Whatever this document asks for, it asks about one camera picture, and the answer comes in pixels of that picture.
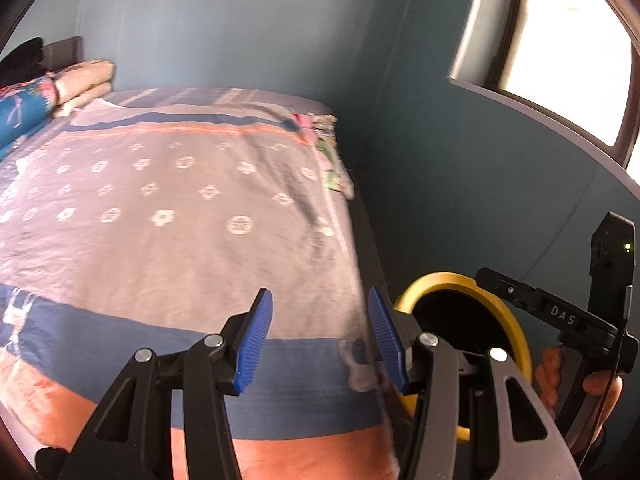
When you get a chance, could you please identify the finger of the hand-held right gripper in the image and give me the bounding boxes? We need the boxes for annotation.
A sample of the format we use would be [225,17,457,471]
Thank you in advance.
[475,267,540,308]

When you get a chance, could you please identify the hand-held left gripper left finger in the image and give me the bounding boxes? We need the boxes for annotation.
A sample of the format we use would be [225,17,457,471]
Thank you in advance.
[59,287,274,480]

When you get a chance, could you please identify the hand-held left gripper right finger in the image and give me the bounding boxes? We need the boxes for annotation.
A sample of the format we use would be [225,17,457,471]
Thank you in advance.
[366,286,583,480]

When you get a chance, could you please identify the black bin with yellow rim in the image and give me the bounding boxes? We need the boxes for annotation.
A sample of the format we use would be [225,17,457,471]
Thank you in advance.
[392,272,532,444]

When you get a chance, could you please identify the person's right hand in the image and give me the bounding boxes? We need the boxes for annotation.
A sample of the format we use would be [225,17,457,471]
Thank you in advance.
[534,346,624,456]

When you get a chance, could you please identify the bed with patterned blanket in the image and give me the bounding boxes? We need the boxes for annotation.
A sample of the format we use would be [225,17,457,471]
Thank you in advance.
[0,87,397,480]

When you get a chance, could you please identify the colourful floral cloth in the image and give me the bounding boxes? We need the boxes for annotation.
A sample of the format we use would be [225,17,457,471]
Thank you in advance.
[292,112,356,200]

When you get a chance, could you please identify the window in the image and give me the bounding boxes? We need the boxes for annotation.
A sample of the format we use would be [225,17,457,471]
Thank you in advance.
[446,0,640,169]

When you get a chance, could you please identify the beige stacked pillows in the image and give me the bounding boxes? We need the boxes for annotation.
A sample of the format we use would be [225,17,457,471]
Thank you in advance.
[52,59,117,119]

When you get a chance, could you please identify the blue floral folded quilt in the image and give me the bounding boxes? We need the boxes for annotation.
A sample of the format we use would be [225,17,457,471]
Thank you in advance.
[0,74,59,159]

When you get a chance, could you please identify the grey padded headboard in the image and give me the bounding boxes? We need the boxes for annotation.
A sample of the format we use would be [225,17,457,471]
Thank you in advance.
[40,35,84,72]

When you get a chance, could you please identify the black clothes pile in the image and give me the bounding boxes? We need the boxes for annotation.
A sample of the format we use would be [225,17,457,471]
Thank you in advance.
[0,36,47,90]

